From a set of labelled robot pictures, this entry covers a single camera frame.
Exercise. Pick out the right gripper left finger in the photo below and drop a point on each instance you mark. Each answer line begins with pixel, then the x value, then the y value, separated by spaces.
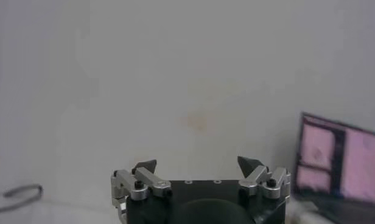
pixel 151 182

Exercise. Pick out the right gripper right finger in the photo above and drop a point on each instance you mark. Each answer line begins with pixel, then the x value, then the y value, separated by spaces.
pixel 256 179

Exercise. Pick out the black laptop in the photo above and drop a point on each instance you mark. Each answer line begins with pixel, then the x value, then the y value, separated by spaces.
pixel 358 161

